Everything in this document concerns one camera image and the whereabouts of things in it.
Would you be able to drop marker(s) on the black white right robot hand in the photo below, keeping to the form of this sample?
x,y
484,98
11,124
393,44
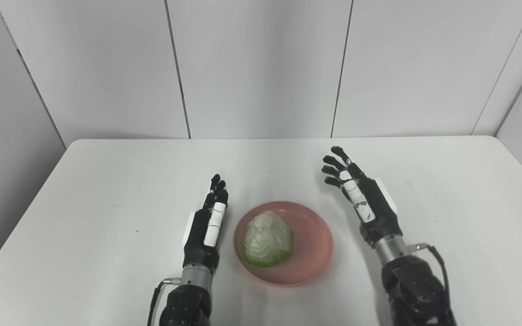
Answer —
x,y
379,213

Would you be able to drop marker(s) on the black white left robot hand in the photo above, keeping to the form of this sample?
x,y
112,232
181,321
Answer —
x,y
197,249

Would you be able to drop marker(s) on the green white cabbage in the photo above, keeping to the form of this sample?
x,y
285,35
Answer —
x,y
268,240

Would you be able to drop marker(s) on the pink round plate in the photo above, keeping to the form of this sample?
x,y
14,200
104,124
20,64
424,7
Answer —
x,y
311,244

